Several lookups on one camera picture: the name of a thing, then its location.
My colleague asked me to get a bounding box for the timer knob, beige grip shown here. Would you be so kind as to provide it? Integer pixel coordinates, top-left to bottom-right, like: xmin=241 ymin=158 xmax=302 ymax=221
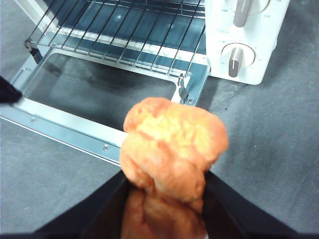
xmin=221 ymin=42 xmax=257 ymax=78

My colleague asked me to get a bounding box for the golden braided bread loaf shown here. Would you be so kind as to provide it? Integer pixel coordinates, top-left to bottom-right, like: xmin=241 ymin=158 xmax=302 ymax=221
xmin=119 ymin=96 xmax=229 ymax=239

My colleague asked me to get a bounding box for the temperature knob, beige grip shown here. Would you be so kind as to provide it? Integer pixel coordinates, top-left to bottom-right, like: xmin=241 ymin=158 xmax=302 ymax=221
xmin=229 ymin=0 xmax=271 ymax=28

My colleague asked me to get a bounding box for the glass oven door with handle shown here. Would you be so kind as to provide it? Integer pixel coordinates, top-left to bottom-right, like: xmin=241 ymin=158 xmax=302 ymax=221
xmin=0 ymin=47 xmax=211 ymax=167

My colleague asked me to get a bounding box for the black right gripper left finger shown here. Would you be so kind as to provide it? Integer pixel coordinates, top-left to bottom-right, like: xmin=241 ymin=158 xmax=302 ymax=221
xmin=0 ymin=171 xmax=131 ymax=239

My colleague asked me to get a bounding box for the metal wire oven rack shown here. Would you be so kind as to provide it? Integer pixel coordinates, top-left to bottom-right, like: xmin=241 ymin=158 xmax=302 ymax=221
xmin=24 ymin=0 xmax=207 ymax=77

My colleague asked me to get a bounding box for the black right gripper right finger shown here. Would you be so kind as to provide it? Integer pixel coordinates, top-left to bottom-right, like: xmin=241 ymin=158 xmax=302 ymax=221
xmin=202 ymin=171 xmax=319 ymax=239

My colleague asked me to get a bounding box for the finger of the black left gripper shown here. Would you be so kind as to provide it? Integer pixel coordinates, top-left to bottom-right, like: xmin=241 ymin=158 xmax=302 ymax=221
xmin=0 ymin=76 xmax=22 ymax=104

